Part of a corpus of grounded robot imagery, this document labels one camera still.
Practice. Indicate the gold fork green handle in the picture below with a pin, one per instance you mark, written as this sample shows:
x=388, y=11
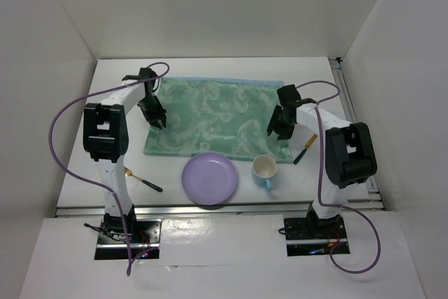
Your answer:
x=128, y=172

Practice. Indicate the aluminium frame rail right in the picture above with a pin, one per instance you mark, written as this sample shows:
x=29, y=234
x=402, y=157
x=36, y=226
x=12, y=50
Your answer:
x=351, y=111

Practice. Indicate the light blue mug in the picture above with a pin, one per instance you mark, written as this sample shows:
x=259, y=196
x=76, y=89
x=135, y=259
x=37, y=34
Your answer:
x=263, y=170

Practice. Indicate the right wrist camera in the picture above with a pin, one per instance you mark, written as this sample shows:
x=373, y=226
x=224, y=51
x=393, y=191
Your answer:
x=288, y=96

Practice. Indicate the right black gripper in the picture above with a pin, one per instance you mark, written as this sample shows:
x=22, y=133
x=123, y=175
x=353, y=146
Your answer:
x=274, y=122

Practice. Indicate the lilac plastic plate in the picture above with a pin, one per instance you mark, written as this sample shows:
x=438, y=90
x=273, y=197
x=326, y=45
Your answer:
x=209, y=178

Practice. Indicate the aluminium frame rail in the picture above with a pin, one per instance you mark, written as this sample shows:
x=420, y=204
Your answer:
x=351, y=111
x=255, y=208

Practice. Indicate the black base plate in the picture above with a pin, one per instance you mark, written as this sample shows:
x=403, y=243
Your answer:
x=301, y=230
x=145, y=233

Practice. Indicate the teal patterned satin cloth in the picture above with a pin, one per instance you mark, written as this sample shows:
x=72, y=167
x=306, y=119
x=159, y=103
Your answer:
x=217, y=115

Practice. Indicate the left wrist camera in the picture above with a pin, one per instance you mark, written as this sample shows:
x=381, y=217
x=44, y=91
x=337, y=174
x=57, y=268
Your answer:
x=147, y=73

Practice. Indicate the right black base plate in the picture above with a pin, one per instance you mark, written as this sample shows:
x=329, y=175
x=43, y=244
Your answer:
x=301, y=230

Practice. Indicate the gold knife green handle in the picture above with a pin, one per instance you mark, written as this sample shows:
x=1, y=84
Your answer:
x=304, y=150

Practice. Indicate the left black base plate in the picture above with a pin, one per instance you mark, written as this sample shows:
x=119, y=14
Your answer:
x=145, y=233

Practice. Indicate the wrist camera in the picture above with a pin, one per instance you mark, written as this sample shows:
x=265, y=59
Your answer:
x=288, y=96
x=147, y=73

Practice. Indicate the aluminium frame rail front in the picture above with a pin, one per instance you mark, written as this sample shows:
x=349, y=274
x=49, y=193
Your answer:
x=255, y=208

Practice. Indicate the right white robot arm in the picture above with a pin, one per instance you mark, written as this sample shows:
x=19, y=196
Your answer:
x=346, y=157

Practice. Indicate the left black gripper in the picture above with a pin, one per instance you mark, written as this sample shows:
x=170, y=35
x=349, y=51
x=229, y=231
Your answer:
x=159, y=113

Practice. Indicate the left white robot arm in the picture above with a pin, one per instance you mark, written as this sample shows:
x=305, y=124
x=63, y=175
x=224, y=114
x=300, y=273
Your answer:
x=106, y=139

